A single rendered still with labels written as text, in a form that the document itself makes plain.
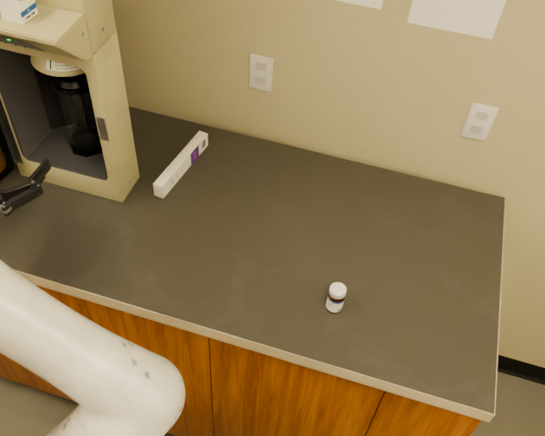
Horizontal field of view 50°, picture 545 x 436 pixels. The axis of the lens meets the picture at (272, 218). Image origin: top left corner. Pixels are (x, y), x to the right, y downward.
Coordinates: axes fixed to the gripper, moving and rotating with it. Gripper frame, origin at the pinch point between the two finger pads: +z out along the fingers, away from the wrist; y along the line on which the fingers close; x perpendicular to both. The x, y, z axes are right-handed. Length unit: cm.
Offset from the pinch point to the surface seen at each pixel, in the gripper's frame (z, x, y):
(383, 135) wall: 59, 16, -79
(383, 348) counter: -5, 26, -92
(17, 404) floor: -15, 120, 27
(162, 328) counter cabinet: -11, 38, -37
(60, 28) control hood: 9.1, -31.3, -12.6
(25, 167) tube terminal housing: 16.2, 21.7, 15.1
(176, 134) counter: 49, 26, -17
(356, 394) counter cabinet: -11, 41, -89
